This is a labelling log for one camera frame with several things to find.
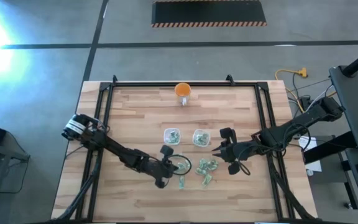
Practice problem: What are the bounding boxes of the black power strip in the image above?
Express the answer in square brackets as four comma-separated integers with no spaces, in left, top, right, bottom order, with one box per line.
[300,95,312,110]

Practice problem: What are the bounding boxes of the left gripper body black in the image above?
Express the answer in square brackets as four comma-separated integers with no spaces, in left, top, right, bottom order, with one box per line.
[141,144,175,189]

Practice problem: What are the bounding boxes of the white mug orange inside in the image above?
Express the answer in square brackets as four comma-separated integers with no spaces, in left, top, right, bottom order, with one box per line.
[174,82,192,106]

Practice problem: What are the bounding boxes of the black hazard-striped floor mat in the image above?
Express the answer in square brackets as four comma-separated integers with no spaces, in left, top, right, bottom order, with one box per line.
[151,0,268,28]

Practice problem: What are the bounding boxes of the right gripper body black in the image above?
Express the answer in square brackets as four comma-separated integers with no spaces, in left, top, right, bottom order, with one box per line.
[220,126,259,175]

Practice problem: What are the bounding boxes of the black cable conduit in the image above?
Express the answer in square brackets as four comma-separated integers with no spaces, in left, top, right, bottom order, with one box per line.
[56,149,104,222]
[267,152,316,222]

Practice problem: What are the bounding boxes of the yellow extension cord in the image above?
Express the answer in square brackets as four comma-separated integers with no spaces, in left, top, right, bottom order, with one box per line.
[274,67,309,113]

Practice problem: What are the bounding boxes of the black desk crossbar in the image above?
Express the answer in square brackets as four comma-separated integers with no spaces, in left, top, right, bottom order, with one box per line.
[303,132,358,165]

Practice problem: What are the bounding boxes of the white paper sheet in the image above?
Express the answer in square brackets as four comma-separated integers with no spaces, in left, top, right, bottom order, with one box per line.
[297,136,323,174]

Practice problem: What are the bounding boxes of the black camera cable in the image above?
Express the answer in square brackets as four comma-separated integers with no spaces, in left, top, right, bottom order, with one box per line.
[167,154,193,176]
[237,146,252,176]

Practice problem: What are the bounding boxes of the clear plastic bin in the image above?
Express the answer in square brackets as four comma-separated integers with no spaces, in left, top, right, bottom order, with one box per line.
[163,128,181,146]
[192,129,211,148]

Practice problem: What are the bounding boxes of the black metal table frame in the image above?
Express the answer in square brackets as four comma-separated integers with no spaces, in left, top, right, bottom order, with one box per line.
[75,74,295,223]

